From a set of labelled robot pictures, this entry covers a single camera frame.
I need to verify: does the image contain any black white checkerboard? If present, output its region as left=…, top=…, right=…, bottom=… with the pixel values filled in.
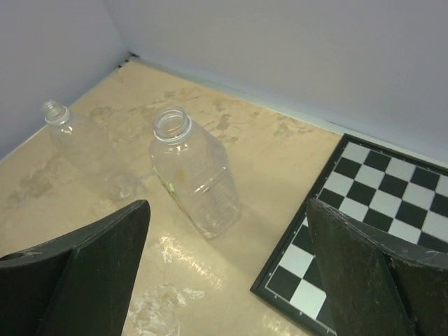
left=251, top=134, right=447, bottom=335

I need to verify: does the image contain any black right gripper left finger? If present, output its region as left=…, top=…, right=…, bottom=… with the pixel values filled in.
left=1, top=199, right=151, bottom=335

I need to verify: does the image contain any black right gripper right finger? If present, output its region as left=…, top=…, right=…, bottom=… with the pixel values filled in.
left=307, top=199, right=447, bottom=335

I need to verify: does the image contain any clear round plastic bottle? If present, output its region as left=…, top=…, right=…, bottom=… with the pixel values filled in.
left=41, top=100, right=141, bottom=201

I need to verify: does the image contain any clear square plastic bottle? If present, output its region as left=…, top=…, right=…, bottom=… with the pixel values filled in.
left=149, top=108, right=240, bottom=239

